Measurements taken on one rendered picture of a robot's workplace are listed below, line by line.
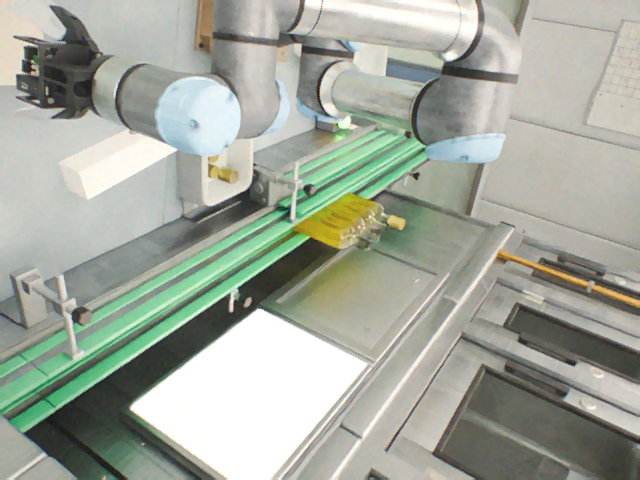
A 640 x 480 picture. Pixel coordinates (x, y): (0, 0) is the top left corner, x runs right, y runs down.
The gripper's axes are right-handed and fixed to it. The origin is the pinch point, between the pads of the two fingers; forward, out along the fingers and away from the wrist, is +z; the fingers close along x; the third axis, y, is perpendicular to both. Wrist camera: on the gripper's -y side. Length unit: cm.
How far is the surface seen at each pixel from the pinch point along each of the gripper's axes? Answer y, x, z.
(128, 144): -26.2, 17.9, 12.3
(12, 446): 20.1, 34.0, -28.4
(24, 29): -4.9, -2.1, 9.9
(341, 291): -73, 55, -18
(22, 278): -1.1, 36.8, 6.4
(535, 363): -82, 56, -69
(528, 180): -687, 133, 30
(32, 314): -2.6, 44.4, 6.4
